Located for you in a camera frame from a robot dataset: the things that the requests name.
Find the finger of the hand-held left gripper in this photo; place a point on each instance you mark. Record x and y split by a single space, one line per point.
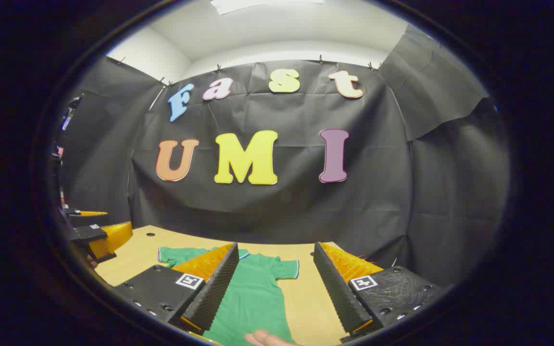
113 235
89 214

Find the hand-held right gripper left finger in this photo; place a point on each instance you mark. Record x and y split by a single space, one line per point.
217 293

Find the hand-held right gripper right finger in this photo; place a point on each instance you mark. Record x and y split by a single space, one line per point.
337 293

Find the green T-shirt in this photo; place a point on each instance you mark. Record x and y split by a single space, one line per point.
253 298

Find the black backdrop cloth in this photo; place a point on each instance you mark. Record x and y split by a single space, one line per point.
402 192

